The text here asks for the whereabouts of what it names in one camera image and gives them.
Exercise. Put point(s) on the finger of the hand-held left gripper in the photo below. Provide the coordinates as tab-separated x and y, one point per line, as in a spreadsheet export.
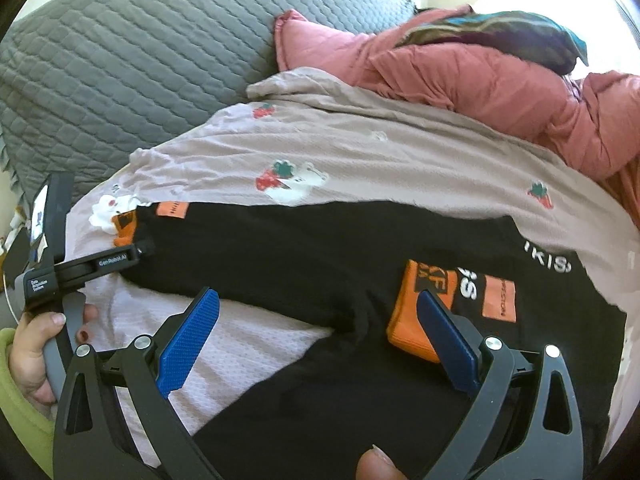
140	250

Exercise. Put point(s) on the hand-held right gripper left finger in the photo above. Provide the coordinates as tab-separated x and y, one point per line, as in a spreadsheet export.
191	342

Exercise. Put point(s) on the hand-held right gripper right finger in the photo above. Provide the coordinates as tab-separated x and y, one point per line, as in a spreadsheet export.
447	342

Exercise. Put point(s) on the black pants with orange patches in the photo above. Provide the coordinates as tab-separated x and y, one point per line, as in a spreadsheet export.
300	260

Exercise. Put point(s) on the person's left forearm green sleeve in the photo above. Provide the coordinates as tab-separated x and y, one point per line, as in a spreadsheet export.
20	420

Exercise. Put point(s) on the person's left hand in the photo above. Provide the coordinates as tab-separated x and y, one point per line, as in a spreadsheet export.
27	355

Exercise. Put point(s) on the person's right hand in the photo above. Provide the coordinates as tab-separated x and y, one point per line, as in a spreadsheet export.
382	466

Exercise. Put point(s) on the mauve strawberry printed blanket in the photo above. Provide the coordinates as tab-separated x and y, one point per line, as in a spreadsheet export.
400	160

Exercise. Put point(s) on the grey quilted cover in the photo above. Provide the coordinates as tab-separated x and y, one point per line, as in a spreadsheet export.
150	60

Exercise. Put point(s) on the pink quilt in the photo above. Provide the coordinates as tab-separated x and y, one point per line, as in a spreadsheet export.
450	77

